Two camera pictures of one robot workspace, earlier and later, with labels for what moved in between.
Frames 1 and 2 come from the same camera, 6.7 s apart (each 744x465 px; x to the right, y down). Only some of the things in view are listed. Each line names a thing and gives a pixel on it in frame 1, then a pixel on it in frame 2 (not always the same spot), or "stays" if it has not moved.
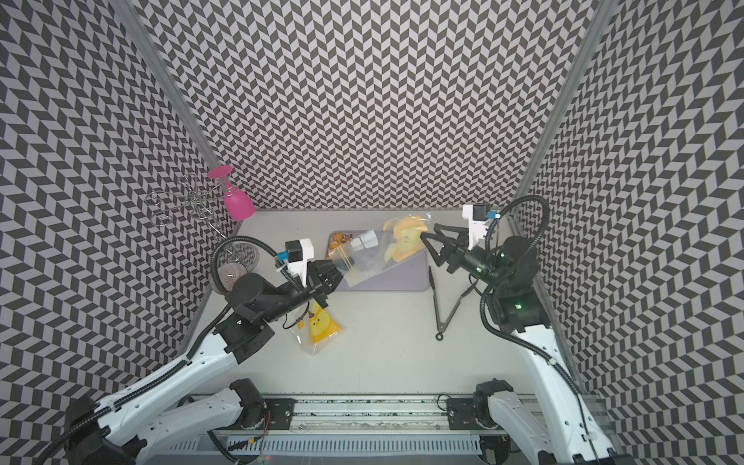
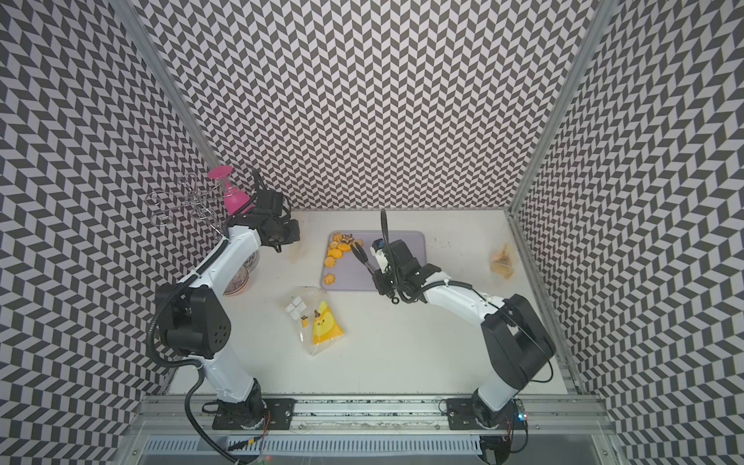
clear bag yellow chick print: (317, 328) stays
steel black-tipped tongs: (441, 326) -> (361, 256)
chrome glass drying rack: (205, 202) stays
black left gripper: (325, 275) -> (294, 233)
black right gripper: (450, 246) -> (383, 288)
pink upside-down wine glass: (239, 204) stays
